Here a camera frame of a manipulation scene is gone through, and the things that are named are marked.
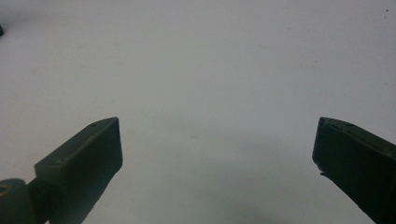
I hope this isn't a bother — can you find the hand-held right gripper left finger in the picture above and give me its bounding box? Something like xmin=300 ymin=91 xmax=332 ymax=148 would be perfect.
xmin=34 ymin=117 xmax=123 ymax=224

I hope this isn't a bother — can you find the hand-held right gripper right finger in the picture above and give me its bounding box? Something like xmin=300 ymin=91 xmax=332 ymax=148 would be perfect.
xmin=312 ymin=117 xmax=396 ymax=224

